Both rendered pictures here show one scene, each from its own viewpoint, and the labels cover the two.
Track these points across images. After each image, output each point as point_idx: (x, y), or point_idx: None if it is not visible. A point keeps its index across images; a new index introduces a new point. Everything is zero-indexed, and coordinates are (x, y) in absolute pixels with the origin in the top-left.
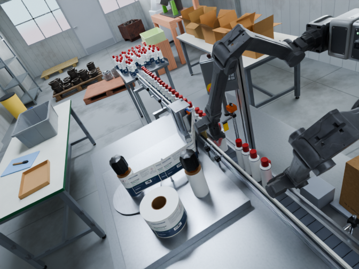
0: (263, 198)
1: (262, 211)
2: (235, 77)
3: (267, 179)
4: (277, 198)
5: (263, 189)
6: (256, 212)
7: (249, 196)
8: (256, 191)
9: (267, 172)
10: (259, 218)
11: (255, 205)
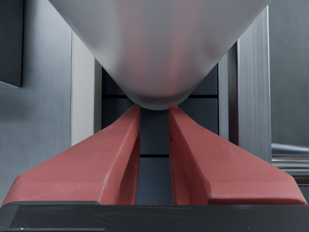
0: (71, 124)
1: (41, 157)
2: None
3: (115, 75)
4: (143, 187)
5: (81, 93)
6: (13, 144)
7: (55, 28)
8: (72, 46)
9: (104, 26)
10: (1, 181)
11: (39, 104)
